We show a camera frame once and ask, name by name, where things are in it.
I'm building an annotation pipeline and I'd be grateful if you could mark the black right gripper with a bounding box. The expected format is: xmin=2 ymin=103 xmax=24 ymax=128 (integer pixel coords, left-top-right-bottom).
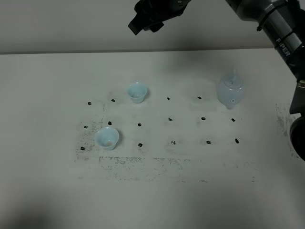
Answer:
xmin=128 ymin=0 xmax=190 ymax=35

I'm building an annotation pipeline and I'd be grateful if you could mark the pale blue porcelain teapot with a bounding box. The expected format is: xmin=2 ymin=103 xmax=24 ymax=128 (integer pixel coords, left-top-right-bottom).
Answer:
xmin=217 ymin=67 xmax=245 ymax=110

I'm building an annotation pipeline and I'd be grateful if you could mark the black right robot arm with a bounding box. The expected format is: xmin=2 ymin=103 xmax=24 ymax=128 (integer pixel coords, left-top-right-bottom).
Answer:
xmin=128 ymin=0 xmax=305 ymax=159

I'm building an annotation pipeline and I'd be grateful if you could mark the far pale blue teacup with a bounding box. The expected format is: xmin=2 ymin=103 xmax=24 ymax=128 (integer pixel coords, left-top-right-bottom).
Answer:
xmin=127 ymin=82 xmax=148 ymax=104

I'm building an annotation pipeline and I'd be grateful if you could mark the pale blue teacup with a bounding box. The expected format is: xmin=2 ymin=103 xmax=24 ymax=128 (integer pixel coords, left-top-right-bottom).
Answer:
xmin=127 ymin=82 xmax=148 ymax=104
xmin=95 ymin=127 xmax=120 ymax=150

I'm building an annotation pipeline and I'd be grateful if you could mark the near pale blue teacup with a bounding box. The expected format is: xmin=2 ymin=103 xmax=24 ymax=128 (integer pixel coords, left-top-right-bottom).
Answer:
xmin=95 ymin=127 xmax=120 ymax=150

